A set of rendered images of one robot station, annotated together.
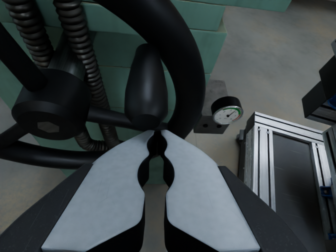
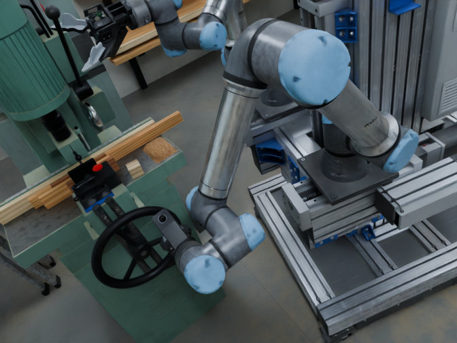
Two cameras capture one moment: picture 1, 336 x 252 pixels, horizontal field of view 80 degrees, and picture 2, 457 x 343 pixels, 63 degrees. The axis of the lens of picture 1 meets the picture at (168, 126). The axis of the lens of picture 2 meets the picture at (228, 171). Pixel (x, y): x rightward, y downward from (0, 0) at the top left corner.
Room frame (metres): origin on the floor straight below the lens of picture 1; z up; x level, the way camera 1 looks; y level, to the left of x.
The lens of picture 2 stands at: (-0.69, -0.06, 1.66)
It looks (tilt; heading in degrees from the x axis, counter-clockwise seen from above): 41 degrees down; 349
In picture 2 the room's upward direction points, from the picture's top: 18 degrees counter-clockwise
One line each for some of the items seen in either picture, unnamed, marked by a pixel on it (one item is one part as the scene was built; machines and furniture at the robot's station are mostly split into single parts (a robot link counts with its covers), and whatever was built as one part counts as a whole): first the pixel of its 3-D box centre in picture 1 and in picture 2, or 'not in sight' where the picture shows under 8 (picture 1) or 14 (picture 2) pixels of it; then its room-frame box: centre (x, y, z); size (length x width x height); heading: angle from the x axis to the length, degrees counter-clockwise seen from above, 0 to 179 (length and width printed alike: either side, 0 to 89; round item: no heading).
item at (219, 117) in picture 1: (224, 111); not in sight; (0.29, -0.11, 0.65); 0.06 x 0.04 x 0.08; 104
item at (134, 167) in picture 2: not in sight; (134, 169); (0.34, 0.04, 0.92); 0.04 x 0.04 x 0.04; 5
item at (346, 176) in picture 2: not in sight; (344, 153); (0.04, -0.56, 0.87); 0.15 x 0.15 x 0.10
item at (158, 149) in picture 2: not in sight; (158, 146); (0.41, -0.06, 0.91); 0.12 x 0.09 x 0.03; 14
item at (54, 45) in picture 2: not in sight; (64, 55); (0.68, 0.10, 1.22); 0.09 x 0.08 x 0.15; 14
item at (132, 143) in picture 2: not in sight; (111, 156); (0.46, 0.10, 0.92); 0.59 x 0.02 x 0.04; 104
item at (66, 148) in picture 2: not in sight; (69, 144); (0.46, 0.19, 1.03); 0.14 x 0.07 x 0.09; 14
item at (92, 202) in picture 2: not in sight; (96, 184); (0.25, 0.15, 0.99); 0.13 x 0.11 x 0.06; 104
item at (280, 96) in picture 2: not in sight; (277, 85); (0.54, -0.59, 0.87); 0.15 x 0.15 x 0.10
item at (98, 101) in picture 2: not in sight; (96, 107); (0.65, 0.08, 1.02); 0.09 x 0.07 x 0.12; 104
